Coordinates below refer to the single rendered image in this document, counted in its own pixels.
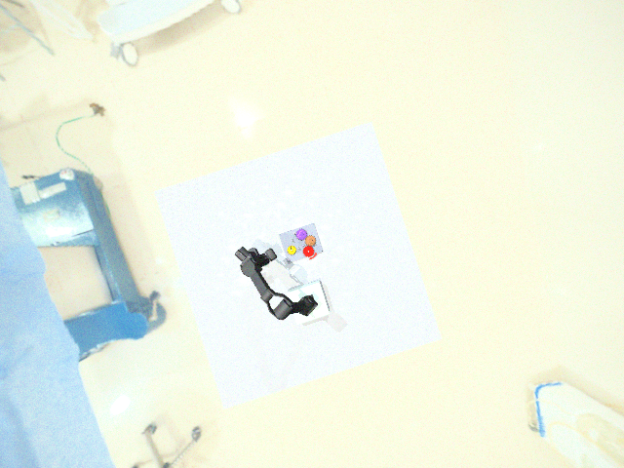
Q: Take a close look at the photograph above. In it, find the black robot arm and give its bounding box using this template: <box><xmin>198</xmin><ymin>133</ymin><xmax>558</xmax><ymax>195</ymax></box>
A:
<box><xmin>234</xmin><ymin>247</ymin><xmax>319</xmax><ymax>321</ymax></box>

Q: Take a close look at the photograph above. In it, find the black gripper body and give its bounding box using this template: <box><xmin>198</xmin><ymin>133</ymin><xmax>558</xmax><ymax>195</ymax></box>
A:
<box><xmin>256</xmin><ymin>248</ymin><xmax>277</xmax><ymax>267</ymax></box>

